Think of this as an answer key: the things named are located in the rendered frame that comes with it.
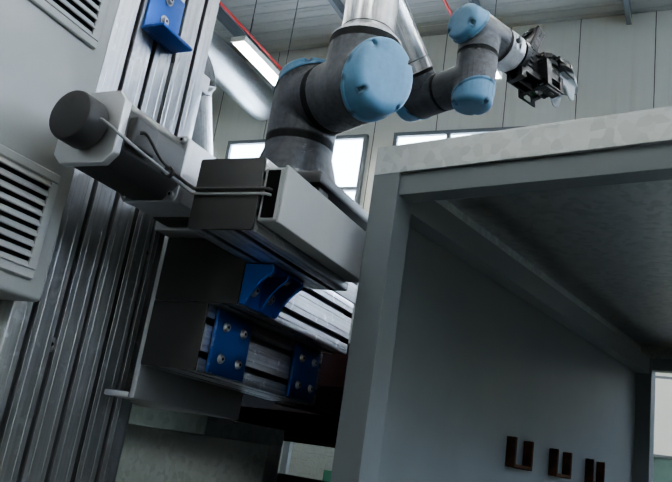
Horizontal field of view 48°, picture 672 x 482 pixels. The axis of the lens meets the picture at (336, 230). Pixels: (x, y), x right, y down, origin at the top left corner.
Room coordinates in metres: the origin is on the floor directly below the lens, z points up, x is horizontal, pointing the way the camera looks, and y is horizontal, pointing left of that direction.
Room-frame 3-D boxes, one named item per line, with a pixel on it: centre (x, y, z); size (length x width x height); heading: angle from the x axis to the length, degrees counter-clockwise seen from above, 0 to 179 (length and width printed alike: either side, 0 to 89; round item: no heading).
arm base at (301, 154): (1.18, 0.08, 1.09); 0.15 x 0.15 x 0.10
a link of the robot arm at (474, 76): (1.25, -0.20, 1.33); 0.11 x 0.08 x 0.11; 37
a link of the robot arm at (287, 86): (1.17, 0.08, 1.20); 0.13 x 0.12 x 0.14; 37
